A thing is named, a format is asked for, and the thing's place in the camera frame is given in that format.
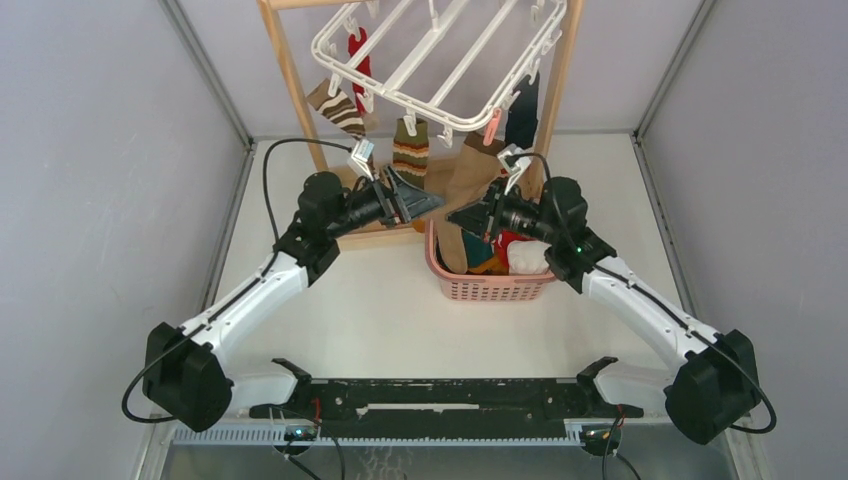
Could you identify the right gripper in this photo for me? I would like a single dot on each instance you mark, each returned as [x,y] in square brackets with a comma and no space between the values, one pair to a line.
[476,218]

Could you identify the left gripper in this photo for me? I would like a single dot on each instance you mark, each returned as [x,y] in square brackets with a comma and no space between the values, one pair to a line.
[397,210]

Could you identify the tan brown sock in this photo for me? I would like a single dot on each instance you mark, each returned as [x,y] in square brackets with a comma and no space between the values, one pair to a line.
[475,167]

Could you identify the olive orange striped sock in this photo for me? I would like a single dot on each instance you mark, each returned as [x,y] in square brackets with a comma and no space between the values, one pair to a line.
[410,153]

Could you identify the navy blue sock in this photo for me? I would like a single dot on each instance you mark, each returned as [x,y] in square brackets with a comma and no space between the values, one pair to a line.
[522,117]

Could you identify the white plastic clip hanger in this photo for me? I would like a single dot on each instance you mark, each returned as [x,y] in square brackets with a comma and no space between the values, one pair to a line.
[483,75]

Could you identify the red santa sock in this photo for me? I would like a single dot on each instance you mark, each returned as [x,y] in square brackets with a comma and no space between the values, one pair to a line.
[501,244]

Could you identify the dark green sock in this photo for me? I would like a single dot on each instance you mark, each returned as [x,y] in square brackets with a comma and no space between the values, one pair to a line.
[476,250]

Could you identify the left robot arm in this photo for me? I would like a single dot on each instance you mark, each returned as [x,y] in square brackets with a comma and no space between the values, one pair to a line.
[187,371]

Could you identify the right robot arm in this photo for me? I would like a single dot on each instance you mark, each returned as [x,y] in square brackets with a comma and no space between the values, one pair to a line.
[709,380]

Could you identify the wooden hanger stand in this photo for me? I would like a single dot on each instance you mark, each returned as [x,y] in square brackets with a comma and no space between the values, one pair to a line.
[556,29]

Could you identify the mustard yellow sock in basket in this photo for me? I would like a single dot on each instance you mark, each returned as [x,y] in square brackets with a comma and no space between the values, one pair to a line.
[492,266]

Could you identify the pink laundry basket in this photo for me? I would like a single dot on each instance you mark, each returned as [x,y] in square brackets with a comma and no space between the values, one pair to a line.
[469,287]

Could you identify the red sock with face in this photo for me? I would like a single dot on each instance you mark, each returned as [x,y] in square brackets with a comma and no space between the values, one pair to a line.
[354,43]

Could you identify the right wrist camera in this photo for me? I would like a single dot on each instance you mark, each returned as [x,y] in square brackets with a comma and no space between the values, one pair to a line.
[515,161]

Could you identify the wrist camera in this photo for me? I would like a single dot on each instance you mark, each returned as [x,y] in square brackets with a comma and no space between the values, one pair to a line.
[359,160]
[515,161]

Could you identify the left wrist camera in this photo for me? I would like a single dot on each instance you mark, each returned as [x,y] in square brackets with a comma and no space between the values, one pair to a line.
[359,160]

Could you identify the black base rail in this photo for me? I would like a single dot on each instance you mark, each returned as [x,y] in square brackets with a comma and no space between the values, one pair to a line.
[445,409]

